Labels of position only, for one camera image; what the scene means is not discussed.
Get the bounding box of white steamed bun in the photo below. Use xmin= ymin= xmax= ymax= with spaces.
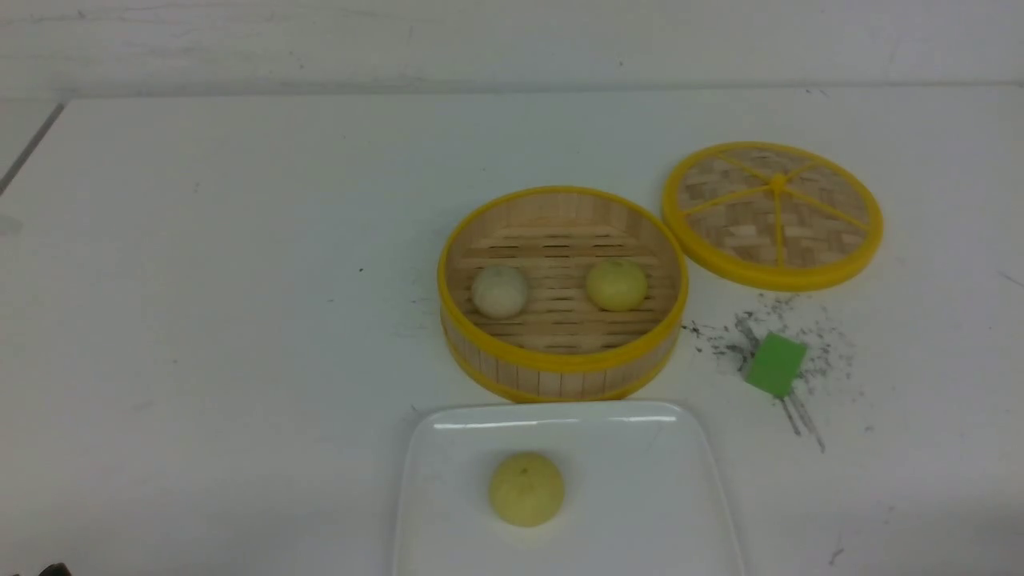
xmin=470 ymin=266 xmax=528 ymax=320

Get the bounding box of yellow steamed bun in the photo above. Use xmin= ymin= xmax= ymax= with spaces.
xmin=489 ymin=452 xmax=566 ymax=528
xmin=585 ymin=258 xmax=650 ymax=311

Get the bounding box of yellow steamed bun on plate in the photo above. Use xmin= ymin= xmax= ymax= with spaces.
xmin=489 ymin=452 xmax=566 ymax=528

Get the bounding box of white square plate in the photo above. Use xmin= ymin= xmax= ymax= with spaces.
xmin=390 ymin=400 xmax=746 ymax=575

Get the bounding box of bamboo steamer basket yellow rim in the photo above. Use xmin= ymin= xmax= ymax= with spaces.
xmin=438 ymin=186 xmax=689 ymax=402

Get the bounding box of green cube block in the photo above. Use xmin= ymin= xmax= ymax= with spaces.
xmin=745 ymin=332 xmax=808 ymax=398

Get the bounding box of woven bamboo steamer lid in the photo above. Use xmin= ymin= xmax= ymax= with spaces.
xmin=662 ymin=142 xmax=884 ymax=293

